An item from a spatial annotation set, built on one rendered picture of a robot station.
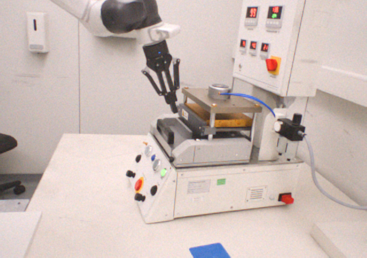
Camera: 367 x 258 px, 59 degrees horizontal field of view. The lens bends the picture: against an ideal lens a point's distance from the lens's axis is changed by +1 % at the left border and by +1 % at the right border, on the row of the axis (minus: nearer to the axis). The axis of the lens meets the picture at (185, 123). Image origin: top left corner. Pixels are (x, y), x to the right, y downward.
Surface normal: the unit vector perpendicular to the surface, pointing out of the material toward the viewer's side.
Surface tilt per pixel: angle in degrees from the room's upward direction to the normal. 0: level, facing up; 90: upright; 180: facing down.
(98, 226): 0
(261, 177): 90
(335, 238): 0
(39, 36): 90
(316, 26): 90
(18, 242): 0
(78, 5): 93
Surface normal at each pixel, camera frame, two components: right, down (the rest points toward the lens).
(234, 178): 0.33, 0.32
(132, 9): 0.70, 0.12
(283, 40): -0.94, 0.02
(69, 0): 0.77, 0.28
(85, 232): 0.09, -0.95
